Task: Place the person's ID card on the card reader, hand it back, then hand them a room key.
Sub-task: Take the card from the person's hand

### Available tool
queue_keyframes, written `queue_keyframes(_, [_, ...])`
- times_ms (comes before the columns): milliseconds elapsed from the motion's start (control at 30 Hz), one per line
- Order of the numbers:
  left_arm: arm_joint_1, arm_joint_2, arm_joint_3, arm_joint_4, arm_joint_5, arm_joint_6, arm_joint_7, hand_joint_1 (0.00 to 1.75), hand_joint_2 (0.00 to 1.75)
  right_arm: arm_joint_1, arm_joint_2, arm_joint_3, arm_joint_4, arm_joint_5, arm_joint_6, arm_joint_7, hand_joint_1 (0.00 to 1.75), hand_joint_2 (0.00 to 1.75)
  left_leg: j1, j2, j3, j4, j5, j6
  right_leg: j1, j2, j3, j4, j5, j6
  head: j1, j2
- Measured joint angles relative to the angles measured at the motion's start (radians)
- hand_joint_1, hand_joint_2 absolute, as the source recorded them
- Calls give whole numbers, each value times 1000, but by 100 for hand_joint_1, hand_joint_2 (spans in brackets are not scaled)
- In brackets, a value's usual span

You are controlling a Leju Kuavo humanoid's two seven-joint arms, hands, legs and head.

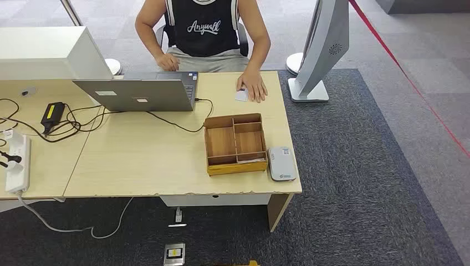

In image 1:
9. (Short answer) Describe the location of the dark grey rug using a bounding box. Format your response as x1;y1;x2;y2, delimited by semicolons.
0;68;465;266

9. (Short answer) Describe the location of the red barrier belt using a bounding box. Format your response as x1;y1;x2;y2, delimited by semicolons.
348;0;470;159

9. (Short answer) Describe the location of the black plug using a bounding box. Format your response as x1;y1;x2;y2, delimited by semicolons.
0;150;23;168

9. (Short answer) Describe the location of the large white box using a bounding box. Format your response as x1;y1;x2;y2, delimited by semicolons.
0;26;114;81

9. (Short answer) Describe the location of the stanchion with round white base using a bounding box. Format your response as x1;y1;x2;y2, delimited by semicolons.
285;52;306;76
60;0;122;76

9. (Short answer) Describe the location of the white desk support panel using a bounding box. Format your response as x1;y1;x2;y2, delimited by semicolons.
0;198;67;214

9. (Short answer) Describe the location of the person's left hand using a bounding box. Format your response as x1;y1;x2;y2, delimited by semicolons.
236;70;269;104

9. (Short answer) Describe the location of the floor socket with open lid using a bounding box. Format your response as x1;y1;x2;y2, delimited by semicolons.
168;206;188;228

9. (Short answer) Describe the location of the white power cable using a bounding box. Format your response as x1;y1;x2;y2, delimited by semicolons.
16;191;134;240

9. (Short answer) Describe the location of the silver kiosk stand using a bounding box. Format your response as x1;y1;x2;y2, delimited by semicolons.
287;0;350;103

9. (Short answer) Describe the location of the black laptop charger cable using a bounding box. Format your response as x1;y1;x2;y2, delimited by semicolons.
44;98;214;142

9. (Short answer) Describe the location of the person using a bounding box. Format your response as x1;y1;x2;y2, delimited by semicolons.
134;0;272;104

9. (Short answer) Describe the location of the black mains cable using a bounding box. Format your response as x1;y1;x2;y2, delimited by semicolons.
0;98;48;147

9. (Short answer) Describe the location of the white under-desk panel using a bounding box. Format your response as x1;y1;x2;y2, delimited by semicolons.
160;193;273;207

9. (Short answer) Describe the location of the grey block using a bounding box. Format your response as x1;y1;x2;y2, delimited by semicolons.
375;0;470;16

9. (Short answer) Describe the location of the person's right hand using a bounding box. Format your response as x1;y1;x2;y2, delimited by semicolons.
155;53;181;72

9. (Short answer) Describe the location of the black office chair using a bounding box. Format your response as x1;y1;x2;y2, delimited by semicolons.
156;14;249;58

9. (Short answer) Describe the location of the grey laptop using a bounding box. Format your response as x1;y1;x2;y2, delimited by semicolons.
73;70;200;112

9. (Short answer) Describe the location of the black laptop power adapter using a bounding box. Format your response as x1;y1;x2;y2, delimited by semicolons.
40;102;66;135

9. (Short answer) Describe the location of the light wood desk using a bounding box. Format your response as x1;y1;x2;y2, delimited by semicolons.
0;79;101;201
63;70;303;233

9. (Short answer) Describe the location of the white power strip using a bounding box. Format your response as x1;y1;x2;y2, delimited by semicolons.
4;134;32;195

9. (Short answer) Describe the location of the white card reader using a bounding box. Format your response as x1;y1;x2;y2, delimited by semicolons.
267;146;298;182

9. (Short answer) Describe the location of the metal floor socket box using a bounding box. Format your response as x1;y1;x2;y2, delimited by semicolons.
163;243;186;266

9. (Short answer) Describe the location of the wooden compartment organizer box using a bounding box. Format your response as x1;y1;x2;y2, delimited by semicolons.
203;112;269;177

